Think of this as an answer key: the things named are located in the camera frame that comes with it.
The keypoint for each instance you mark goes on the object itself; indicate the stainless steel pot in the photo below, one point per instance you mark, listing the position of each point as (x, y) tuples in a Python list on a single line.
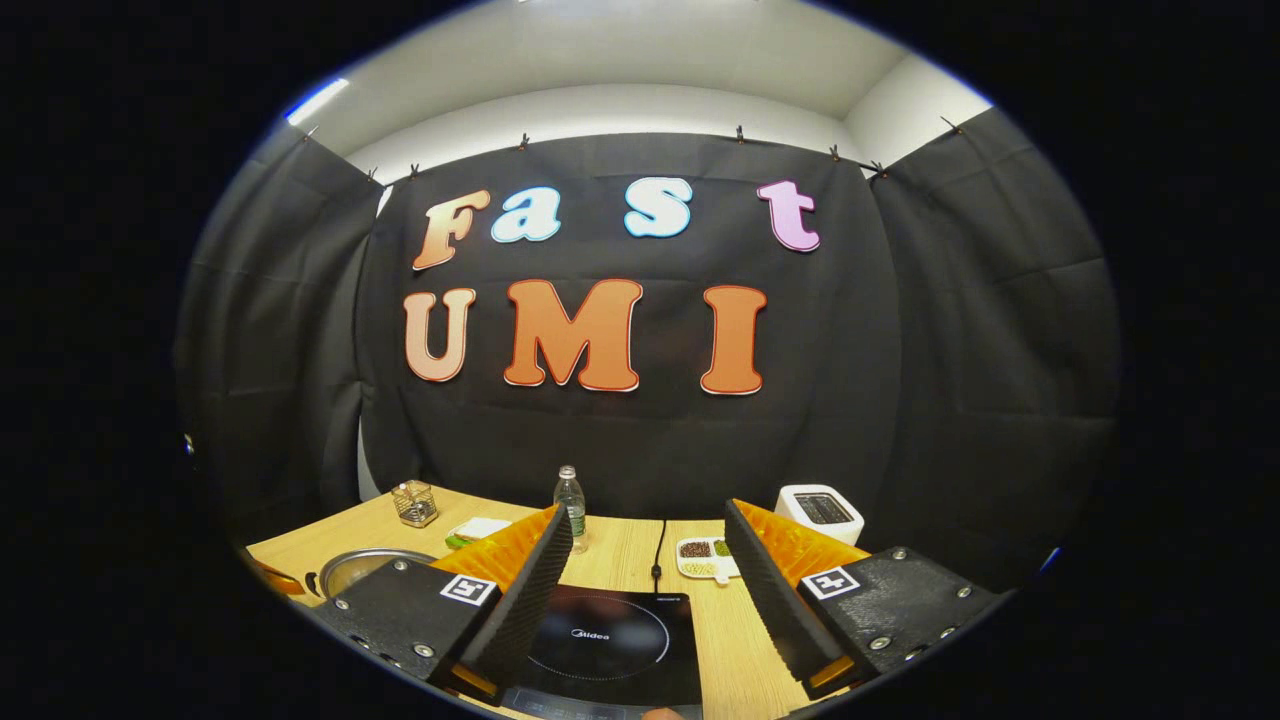
[(360, 572)]

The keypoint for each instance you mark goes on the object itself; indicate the sandwich with lettuce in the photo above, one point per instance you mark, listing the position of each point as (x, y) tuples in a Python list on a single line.
[(480, 527)]

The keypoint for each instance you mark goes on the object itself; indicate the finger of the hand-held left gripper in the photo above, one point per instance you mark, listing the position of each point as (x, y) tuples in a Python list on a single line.
[(280, 583)]

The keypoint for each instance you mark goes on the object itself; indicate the white divided dish of beans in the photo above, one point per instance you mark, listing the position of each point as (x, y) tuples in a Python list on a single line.
[(700, 565)]

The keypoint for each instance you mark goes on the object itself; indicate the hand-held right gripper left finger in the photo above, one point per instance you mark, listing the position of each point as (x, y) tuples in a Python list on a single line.
[(530, 600)]

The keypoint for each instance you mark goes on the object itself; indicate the black backdrop cloth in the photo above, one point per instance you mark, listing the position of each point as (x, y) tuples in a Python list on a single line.
[(620, 440)]

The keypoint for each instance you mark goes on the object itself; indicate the white toaster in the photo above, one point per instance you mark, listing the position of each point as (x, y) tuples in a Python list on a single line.
[(840, 525)]

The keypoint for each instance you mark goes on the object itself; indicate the clear plastic water bottle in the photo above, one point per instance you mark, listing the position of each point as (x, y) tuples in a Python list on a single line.
[(570, 500)]

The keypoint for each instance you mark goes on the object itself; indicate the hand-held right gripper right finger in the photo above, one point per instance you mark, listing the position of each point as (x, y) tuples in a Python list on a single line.
[(770, 600)]

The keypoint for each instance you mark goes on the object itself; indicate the black induction cooktop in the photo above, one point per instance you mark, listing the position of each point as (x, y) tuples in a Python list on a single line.
[(620, 650)]

